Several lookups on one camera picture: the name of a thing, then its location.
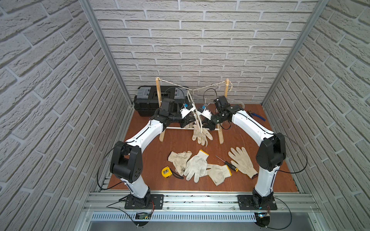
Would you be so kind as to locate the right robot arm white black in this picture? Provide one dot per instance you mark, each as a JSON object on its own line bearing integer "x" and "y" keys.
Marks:
{"x": 271, "y": 152}

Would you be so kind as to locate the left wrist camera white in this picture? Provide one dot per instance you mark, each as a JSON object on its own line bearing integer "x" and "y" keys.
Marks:
{"x": 186, "y": 109}

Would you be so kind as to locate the white glove yellow cuff centre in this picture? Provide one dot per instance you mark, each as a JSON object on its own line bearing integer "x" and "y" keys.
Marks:
{"x": 196, "y": 166}

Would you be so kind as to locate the white glove yellow cuff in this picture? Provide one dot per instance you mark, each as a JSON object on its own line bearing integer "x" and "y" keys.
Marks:
{"x": 196, "y": 166}
{"x": 217, "y": 173}

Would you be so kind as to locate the white plastic clip hanger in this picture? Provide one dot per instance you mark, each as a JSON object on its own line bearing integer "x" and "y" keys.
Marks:
{"x": 195, "y": 113}

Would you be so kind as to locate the white glove yellow cuff lower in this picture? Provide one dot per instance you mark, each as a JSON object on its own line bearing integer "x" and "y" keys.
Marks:
{"x": 217, "y": 173}

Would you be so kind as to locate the yellow tape measure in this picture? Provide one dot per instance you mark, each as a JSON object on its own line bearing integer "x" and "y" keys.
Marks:
{"x": 167, "y": 172}

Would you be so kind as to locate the black plastic toolbox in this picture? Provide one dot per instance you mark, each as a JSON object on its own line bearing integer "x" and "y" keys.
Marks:
{"x": 146, "y": 99}

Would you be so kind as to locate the white glove red cuff right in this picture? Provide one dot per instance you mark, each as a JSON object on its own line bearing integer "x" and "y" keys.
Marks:
{"x": 241, "y": 160}

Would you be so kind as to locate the blue handled pliers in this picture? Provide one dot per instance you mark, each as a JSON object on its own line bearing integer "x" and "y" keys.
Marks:
{"x": 253, "y": 114}

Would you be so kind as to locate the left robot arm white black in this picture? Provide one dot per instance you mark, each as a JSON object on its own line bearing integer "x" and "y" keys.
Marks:
{"x": 127, "y": 162}

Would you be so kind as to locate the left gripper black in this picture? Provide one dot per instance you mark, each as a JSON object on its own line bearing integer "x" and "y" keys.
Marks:
{"x": 179, "y": 119}

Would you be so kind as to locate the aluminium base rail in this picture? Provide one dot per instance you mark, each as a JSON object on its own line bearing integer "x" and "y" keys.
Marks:
{"x": 192, "y": 206}

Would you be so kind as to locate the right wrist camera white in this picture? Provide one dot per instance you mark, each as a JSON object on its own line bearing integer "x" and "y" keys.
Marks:
{"x": 205, "y": 112}

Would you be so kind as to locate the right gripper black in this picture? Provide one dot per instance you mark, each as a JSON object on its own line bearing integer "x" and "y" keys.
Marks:
{"x": 208, "y": 124}

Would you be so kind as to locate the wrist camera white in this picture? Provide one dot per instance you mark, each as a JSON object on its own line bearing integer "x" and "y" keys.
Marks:
{"x": 205, "y": 112}
{"x": 186, "y": 109}

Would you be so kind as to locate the wooden drying rack frame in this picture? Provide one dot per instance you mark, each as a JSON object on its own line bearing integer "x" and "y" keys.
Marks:
{"x": 228, "y": 87}

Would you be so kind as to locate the yellow black screwdriver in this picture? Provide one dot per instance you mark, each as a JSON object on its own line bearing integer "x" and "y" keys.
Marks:
{"x": 231, "y": 166}

